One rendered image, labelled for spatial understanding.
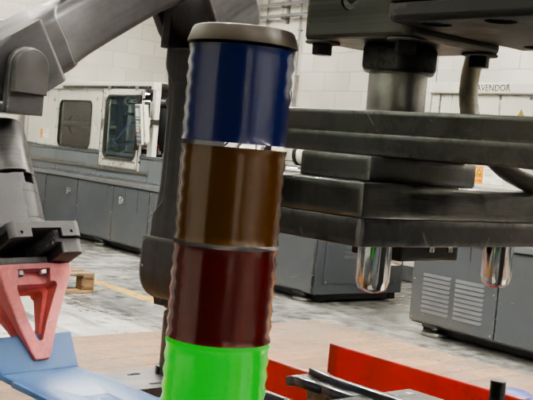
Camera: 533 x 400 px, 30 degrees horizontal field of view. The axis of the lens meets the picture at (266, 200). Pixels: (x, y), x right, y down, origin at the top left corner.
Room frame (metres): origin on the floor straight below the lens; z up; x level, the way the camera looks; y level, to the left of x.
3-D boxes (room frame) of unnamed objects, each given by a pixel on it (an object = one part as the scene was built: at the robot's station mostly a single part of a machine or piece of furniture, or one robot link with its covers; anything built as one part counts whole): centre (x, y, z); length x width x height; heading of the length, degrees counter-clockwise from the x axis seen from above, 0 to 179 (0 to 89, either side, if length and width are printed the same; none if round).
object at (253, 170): (0.36, 0.01, 1.14); 0.04 x 0.04 x 0.03
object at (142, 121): (9.50, 1.21, 1.27); 0.23 x 0.18 x 0.38; 128
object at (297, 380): (0.73, -0.06, 0.98); 0.07 x 0.02 x 0.01; 41
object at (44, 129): (10.94, 1.69, 1.24); 2.95 x 0.98 x 0.90; 38
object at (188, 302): (0.36, 0.01, 1.10); 0.04 x 0.04 x 0.03
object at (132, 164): (9.89, 1.52, 1.21); 0.86 x 0.10 x 0.79; 38
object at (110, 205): (9.95, 0.90, 0.49); 5.51 x 1.02 x 0.97; 38
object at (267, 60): (0.36, 0.01, 1.17); 0.04 x 0.04 x 0.03
